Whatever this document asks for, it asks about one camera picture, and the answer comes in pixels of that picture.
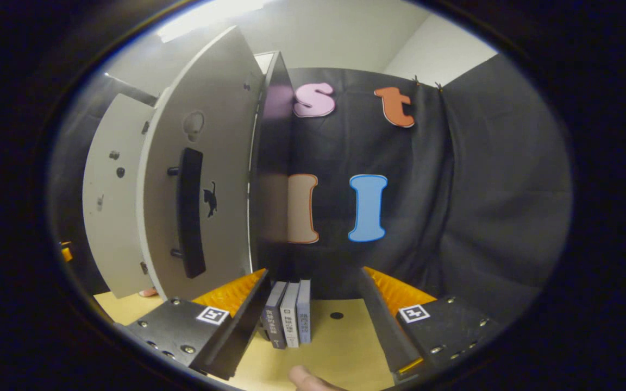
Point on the light grey book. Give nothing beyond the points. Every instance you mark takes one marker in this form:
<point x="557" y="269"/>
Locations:
<point x="290" y="320"/>

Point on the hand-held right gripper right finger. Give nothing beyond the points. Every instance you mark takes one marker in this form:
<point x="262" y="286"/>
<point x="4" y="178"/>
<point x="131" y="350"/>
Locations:
<point x="381" y="326"/>

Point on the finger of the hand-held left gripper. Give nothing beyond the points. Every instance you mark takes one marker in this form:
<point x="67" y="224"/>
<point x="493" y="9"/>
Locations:
<point x="66" y="252"/>

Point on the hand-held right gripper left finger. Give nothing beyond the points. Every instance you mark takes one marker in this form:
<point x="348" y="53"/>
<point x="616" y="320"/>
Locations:
<point x="245" y="331"/>

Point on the white shoe cabinet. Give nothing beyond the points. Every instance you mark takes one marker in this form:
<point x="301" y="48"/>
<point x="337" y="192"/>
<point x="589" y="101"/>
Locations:
<point x="272" y="163"/>

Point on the white shoe cabinet door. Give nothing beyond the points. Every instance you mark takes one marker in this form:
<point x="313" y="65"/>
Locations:
<point x="112" y="228"/>
<point x="226" y="163"/>

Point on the dark grey book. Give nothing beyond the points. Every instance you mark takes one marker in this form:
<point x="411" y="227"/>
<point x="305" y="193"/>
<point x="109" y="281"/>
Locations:
<point x="274" y="320"/>

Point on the blue-grey book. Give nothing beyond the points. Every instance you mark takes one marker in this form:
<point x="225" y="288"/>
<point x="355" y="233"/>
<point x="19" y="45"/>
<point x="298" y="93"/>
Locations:
<point x="304" y="315"/>

